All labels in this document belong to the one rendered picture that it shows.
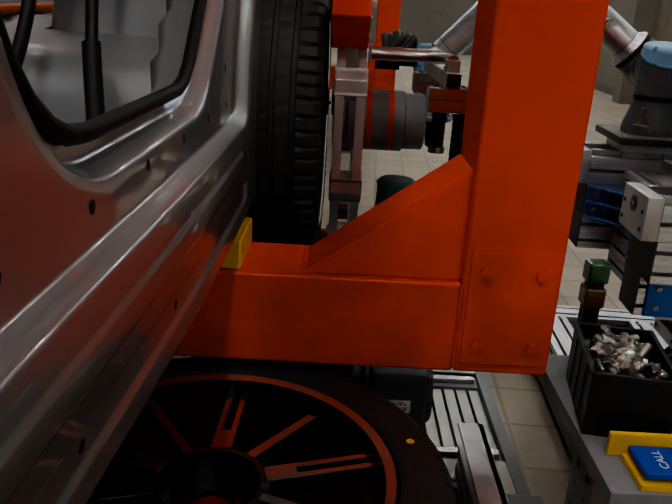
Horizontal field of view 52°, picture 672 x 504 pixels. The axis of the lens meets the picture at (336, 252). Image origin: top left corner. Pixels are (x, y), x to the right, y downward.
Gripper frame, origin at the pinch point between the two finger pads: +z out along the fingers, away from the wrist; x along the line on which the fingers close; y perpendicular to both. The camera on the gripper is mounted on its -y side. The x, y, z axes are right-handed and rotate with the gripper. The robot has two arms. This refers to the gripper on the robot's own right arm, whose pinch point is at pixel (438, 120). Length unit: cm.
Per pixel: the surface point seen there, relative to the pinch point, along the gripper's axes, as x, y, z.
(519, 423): 30, -83, 9
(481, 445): 2, -44, 78
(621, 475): 20, -38, 93
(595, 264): 24, -17, 57
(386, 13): 4, 24, -344
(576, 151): 10, 7, 76
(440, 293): -8, -17, 76
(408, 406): -9, -50, 57
